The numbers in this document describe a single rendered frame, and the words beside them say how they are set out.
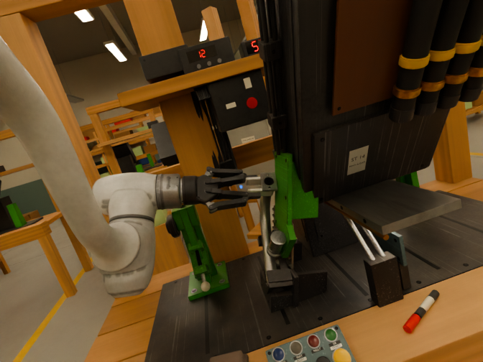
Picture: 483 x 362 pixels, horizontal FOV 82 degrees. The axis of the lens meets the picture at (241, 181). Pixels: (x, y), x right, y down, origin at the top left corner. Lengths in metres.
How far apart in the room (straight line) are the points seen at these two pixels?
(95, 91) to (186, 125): 10.19
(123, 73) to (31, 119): 10.55
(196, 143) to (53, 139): 0.58
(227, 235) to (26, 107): 0.78
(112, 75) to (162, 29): 10.06
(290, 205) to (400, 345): 0.34
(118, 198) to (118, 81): 10.35
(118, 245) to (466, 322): 0.68
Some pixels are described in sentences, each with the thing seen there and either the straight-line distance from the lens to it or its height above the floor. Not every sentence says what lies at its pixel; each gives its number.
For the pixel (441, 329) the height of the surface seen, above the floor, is 0.90.
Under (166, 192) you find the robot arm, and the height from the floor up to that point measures 1.26.
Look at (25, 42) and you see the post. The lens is 1.14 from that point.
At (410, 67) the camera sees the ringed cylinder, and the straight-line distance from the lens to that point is 0.57.
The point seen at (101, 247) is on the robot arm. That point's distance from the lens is 0.58.
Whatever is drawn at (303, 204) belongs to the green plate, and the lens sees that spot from 0.69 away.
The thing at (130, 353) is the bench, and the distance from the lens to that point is 0.92.
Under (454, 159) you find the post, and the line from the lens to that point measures 1.41.
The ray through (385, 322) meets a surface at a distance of 0.72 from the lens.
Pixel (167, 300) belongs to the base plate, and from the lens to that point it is 0.99.
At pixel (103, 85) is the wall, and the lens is 11.09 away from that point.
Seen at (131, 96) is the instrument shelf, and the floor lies 1.52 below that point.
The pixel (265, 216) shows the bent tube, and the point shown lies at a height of 1.09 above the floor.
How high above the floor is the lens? 1.39
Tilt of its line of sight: 13 degrees down
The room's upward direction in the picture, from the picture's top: 17 degrees counter-clockwise
